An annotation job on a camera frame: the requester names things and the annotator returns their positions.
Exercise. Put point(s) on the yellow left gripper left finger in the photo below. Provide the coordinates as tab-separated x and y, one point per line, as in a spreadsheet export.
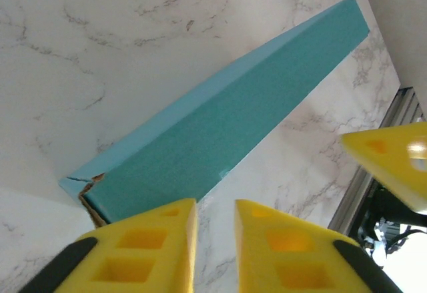
140	259

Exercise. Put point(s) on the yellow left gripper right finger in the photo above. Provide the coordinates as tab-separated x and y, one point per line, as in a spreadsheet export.
293	263

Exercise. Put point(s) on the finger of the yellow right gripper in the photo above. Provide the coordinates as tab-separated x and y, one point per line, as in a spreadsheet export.
393	159

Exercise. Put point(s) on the teal and white paper box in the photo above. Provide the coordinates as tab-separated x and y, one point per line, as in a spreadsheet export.
217	123

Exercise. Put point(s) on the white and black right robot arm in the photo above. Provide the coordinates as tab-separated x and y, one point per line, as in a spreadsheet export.
377	206

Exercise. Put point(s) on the aluminium frame cross rails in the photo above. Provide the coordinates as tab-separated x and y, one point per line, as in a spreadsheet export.
353	199

